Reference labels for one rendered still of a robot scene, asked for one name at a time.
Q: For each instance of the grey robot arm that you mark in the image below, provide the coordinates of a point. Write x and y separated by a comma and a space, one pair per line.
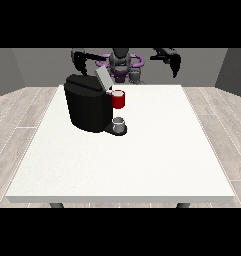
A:
163, 51
73, 53

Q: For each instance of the red pod holder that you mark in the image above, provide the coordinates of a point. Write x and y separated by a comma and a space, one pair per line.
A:
118, 102

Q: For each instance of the black coffee machine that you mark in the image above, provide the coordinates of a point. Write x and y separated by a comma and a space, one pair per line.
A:
87, 106

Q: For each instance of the pale grey machine lid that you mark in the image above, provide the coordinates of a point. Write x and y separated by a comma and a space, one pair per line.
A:
103, 77

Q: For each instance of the small grey cup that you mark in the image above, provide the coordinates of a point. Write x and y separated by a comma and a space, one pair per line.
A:
118, 127

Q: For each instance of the grey purple robot trunk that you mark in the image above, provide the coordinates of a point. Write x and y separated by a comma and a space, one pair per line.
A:
120, 74

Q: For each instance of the dark table leg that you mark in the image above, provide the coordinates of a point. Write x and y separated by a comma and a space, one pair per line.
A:
57, 205
183, 205

